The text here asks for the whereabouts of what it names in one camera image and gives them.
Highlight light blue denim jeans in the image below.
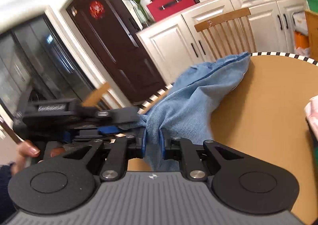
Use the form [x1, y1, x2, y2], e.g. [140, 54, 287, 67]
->
[135, 51, 252, 172]

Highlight person's left hand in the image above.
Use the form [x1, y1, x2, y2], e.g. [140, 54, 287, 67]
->
[11, 140, 40, 176]

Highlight wooden chair by door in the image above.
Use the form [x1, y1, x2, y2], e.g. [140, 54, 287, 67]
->
[81, 82, 121, 109]

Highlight black glass sliding door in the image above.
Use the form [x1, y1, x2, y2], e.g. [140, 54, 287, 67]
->
[1, 14, 95, 117]

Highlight dark brown wooden door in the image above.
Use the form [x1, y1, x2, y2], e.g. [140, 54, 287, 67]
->
[67, 0, 165, 105]

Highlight white sideboard cabinet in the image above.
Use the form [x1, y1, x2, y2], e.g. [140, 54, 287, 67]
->
[138, 0, 306, 83]

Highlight red round door ornament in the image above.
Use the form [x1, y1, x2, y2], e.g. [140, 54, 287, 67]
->
[89, 0, 105, 20]

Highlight folded pink garment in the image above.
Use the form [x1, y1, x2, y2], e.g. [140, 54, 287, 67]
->
[304, 96, 318, 141]

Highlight wooden chair by cabinet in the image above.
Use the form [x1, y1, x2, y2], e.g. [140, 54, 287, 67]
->
[195, 8, 257, 61]

